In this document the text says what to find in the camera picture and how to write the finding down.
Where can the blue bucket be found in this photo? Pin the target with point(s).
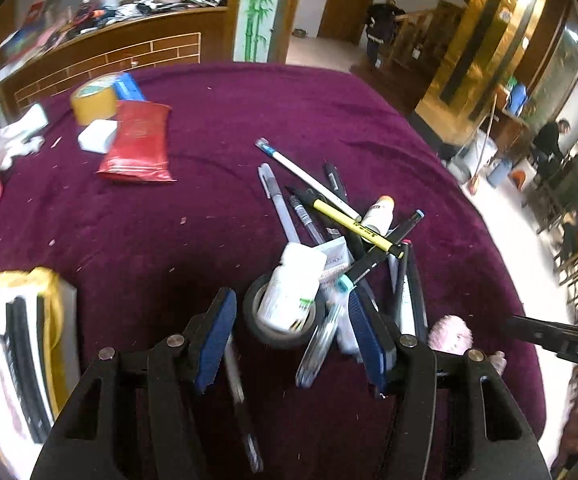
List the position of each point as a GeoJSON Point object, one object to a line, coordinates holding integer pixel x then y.
{"type": "Point", "coordinates": [499, 174]}

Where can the golden pillar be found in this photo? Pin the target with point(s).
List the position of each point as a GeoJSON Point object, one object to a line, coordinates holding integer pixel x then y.
{"type": "Point", "coordinates": [479, 60]}

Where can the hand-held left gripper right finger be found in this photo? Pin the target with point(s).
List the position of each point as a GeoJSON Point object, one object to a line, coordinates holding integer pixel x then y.
{"type": "Point", "coordinates": [366, 340]}

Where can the white plush toy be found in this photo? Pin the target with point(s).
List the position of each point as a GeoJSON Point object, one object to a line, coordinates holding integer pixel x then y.
{"type": "Point", "coordinates": [19, 127]}

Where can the pile of clothes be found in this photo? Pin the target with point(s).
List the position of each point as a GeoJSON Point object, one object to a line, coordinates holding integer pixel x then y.
{"type": "Point", "coordinates": [179, 0]}

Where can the yellow tape roll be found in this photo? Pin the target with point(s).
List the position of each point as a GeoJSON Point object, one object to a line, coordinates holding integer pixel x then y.
{"type": "Point", "coordinates": [94, 105]}

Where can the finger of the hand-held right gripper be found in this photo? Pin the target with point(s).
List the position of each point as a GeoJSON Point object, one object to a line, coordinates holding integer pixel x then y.
{"type": "Point", "coordinates": [529, 330]}

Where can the purple tablecloth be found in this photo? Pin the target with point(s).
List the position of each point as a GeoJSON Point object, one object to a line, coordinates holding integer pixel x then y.
{"type": "Point", "coordinates": [219, 125]}

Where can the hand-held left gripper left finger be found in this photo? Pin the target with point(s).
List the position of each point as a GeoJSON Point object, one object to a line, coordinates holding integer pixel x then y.
{"type": "Point", "coordinates": [216, 340]}

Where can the wooden chair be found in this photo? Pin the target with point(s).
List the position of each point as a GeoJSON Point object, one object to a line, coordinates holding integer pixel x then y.
{"type": "Point", "coordinates": [564, 185]}

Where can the short black pen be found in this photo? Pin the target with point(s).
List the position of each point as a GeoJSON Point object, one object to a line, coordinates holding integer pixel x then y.
{"type": "Point", "coordinates": [333, 177]}

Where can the bamboo painted wall panel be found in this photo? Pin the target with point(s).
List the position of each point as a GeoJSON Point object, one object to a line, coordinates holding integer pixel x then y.
{"type": "Point", "coordinates": [256, 10]}

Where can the grey translucent pen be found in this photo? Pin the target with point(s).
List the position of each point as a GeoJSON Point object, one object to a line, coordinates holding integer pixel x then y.
{"type": "Point", "coordinates": [276, 195]}

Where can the black tape roll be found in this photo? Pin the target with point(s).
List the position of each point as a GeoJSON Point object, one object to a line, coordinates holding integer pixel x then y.
{"type": "Point", "coordinates": [269, 337]}

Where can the small white printed box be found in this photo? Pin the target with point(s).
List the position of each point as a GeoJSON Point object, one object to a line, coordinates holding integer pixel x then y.
{"type": "Point", "coordinates": [334, 260]}

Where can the white pen with blue cap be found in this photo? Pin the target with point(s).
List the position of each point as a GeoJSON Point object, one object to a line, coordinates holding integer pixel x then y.
{"type": "Point", "coordinates": [299, 172]}

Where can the blue packet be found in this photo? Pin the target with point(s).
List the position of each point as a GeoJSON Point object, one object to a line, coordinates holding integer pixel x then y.
{"type": "Point", "coordinates": [130, 87]}

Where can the wooden door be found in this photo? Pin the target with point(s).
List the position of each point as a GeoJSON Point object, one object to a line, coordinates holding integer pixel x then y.
{"type": "Point", "coordinates": [349, 5]}

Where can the pink fuzzy ball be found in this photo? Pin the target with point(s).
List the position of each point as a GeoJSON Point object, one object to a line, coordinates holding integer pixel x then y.
{"type": "Point", "coordinates": [449, 332]}

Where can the wooden counter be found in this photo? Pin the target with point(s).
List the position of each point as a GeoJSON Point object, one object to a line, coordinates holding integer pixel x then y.
{"type": "Point", "coordinates": [119, 45]}

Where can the red packet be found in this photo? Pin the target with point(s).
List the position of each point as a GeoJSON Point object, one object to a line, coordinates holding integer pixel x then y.
{"type": "Point", "coordinates": [136, 142]}

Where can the clear plastic pen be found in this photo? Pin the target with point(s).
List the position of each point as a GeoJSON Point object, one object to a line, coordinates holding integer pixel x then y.
{"type": "Point", "coordinates": [319, 345]}

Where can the black marker with blue caps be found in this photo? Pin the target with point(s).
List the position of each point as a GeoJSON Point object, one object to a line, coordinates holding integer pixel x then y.
{"type": "Point", "coordinates": [384, 250]}

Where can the small clear bottle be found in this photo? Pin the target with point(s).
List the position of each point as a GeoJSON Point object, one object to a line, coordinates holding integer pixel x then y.
{"type": "Point", "coordinates": [498, 362]}

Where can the clear pen with black tip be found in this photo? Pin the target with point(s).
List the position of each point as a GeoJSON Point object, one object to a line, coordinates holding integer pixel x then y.
{"type": "Point", "coordinates": [304, 217]}

